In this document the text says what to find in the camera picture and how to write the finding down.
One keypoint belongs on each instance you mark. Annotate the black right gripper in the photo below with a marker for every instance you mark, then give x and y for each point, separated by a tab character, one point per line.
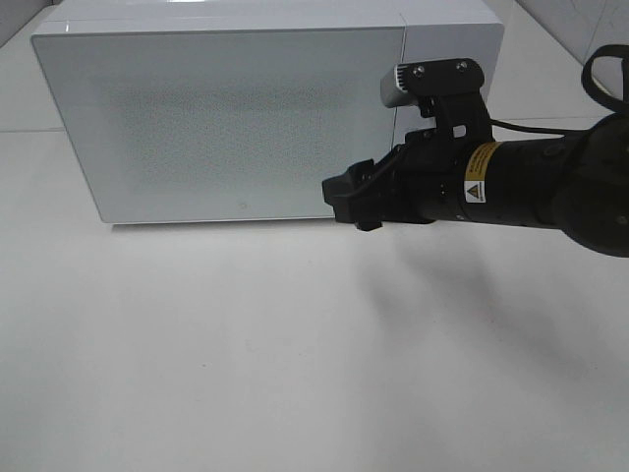
417	182

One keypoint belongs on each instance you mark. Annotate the white microwave door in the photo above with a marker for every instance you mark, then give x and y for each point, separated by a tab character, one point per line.
187	127

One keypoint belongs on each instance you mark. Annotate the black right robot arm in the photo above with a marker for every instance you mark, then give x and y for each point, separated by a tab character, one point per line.
576	184

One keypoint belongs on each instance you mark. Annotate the white microwave oven body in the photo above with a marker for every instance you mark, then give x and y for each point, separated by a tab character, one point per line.
432	30

